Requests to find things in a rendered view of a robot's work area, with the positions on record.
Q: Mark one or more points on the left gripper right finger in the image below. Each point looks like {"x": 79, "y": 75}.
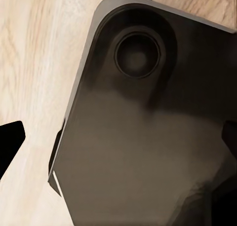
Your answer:
{"x": 229, "y": 136}

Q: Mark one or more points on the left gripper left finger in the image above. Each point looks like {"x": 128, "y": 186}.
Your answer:
{"x": 12, "y": 136}

